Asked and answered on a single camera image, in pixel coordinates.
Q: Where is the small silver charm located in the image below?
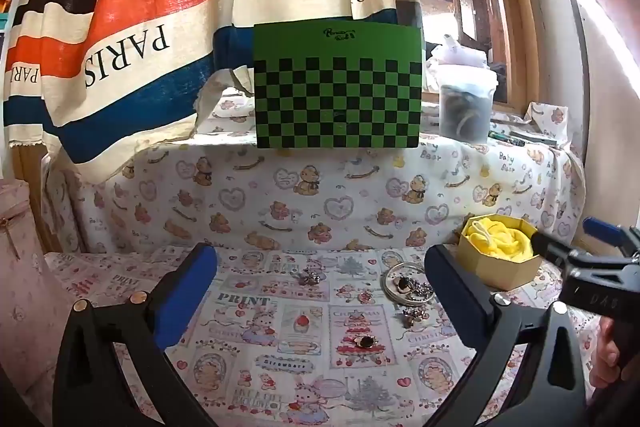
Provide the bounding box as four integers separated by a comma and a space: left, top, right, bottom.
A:
400, 306, 430, 329

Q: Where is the baby bear print cloth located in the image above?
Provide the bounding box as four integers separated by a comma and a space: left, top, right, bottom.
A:
42, 95, 586, 254

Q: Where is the striped Paris curtain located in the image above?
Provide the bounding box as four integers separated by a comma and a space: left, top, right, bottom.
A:
2, 0, 421, 182

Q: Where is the hexagonal cardboard jewelry box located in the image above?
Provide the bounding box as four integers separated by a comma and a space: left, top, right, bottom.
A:
457, 215, 541, 291

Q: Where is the silver chain jewelry pile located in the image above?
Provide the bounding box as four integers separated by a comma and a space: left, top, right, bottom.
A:
394, 277, 435, 307

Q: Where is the wooden window frame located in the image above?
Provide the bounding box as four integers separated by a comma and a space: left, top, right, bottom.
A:
399, 0, 544, 113

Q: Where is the translucent plastic bucket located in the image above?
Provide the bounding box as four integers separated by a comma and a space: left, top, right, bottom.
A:
435, 65, 498, 144

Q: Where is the person's right hand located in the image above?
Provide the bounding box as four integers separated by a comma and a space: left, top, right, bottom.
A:
589, 317, 639, 389

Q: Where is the pink white plastic bag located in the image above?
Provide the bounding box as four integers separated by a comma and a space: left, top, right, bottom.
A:
426, 35, 489, 76

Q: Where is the green black checkered box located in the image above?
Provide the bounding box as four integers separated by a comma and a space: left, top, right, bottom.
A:
253, 20, 423, 150

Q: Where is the silver crystal earring cluster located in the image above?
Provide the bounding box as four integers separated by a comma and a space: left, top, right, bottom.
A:
291, 269, 326, 286

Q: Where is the grey remote control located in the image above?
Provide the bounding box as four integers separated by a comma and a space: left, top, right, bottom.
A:
509, 130, 558, 147

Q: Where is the small black green lighter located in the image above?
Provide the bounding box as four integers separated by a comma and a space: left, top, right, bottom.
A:
488, 131, 514, 145

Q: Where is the strawberry print table cloth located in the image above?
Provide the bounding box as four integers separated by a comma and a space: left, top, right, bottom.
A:
50, 247, 597, 426

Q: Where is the silver bangle bracelet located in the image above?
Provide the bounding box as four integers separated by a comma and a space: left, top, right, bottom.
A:
380, 261, 433, 307

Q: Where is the yellow cloth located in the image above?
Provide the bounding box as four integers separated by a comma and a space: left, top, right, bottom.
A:
463, 218, 534, 263

